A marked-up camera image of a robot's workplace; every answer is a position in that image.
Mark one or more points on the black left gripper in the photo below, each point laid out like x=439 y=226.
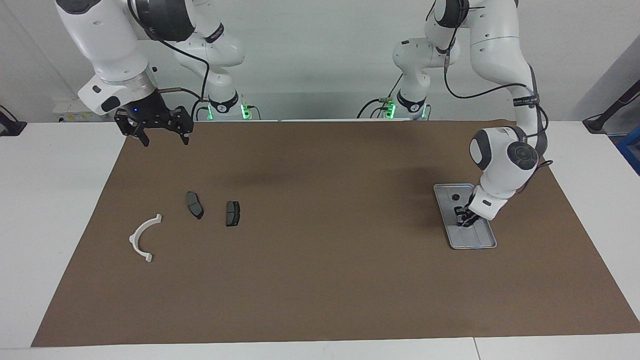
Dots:
x=470 y=216

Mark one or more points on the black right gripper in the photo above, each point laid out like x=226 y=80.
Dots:
x=150 y=112

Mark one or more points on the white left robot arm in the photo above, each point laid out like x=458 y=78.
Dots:
x=495 y=45

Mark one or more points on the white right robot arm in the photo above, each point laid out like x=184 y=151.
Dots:
x=105 y=40

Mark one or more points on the silver metal tray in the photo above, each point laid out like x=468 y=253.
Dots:
x=472 y=239

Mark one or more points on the dark grey curved brake pad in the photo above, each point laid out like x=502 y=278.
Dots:
x=194 y=205

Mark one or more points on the dark grey rectangular brake pad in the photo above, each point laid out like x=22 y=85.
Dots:
x=233 y=214

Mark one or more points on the brown table mat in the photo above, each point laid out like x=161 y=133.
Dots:
x=325 y=280

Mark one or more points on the black table clamp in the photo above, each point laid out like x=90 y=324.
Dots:
x=11 y=127

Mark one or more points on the blue crate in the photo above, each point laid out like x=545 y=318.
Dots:
x=631 y=150

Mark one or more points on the white wall socket box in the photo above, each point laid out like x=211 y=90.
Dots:
x=80 y=110

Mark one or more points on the white curved plastic bracket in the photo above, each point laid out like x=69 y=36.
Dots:
x=134 y=240

